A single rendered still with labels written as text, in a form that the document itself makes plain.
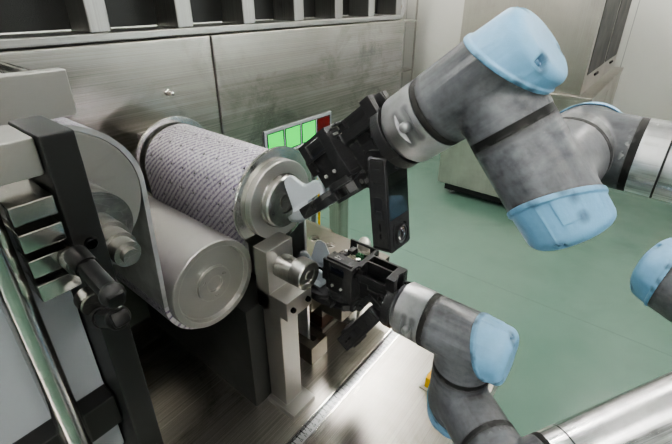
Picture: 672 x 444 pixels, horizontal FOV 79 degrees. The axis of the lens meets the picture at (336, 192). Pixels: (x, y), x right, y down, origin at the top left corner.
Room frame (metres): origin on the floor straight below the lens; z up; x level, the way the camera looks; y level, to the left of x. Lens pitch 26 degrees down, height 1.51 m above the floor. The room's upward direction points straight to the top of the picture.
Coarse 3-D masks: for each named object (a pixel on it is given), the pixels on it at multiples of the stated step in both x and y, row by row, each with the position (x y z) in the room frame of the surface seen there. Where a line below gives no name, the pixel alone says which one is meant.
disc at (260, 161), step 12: (264, 156) 0.50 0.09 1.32; (276, 156) 0.52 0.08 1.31; (288, 156) 0.54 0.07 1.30; (300, 156) 0.56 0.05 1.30; (252, 168) 0.48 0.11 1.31; (240, 180) 0.47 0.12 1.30; (252, 180) 0.48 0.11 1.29; (240, 192) 0.47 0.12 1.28; (240, 204) 0.47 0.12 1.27; (240, 216) 0.46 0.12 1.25; (240, 228) 0.46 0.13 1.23; (252, 240) 0.48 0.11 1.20
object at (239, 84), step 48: (48, 48) 0.62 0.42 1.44; (96, 48) 0.67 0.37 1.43; (144, 48) 0.73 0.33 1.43; (192, 48) 0.80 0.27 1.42; (240, 48) 0.89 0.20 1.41; (288, 48) 1.00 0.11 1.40; (336, 48) 1.14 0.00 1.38; (384, 48) 1.33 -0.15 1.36; (96, 96) 0.66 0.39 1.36; (144, 96) 0.72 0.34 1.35; (192, 96) 0.79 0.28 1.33; (240, 96) 0.88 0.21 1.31; (288, 96) 1.00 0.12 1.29; (336, 96) 1.14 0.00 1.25
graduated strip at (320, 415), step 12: (384, 336) 0.60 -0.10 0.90; (396, 336) 0.60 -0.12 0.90; (384, 348) 0.57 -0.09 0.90; (372, 360) 0.54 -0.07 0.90; (360, 372) 0.52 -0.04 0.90; (348, 384) 0.49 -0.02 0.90; (336, 396) 0.47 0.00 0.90; (324, 408) 0.45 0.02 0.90; (312, 420) 0.43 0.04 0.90; (324, 420) 0.43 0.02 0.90; (300, 432) 0.41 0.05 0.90; (312, 432) 0.41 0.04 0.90
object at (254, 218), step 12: (264, 168) 0.50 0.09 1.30; (276, 168) 0.50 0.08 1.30; (288, 168) 0.52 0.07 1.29; (300, 168) 0.54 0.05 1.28; (264, 180) 0.49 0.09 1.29; (252, 192) 0.47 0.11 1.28; (252, 204) 0.47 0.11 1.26; (252, 216) 0.47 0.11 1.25; (252, 228) 0.47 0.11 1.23; (264, 228) 0.48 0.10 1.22; (276, 228) 0.50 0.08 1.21; (288, 228) 0.52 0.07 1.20
